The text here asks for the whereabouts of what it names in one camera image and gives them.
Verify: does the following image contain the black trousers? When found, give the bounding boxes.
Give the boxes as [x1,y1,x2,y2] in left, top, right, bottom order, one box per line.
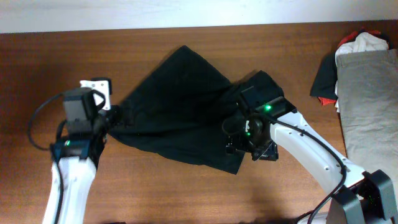
[110,45,284,174]

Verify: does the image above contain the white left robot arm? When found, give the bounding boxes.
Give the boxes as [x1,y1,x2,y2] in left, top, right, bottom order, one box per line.
[42,105,122,223]

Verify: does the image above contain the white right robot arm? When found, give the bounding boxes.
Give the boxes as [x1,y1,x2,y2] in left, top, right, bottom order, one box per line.
[226,86,397,223]

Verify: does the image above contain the black garment in pile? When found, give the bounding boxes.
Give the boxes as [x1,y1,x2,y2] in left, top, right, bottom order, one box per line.
[310,53,338,100]

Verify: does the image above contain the grey folded trousers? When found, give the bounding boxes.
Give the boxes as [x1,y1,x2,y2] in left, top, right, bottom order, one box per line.
[335,49,398,187]

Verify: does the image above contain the red garment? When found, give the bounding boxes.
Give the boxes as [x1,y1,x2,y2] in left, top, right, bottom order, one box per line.
[316,29,389,106]

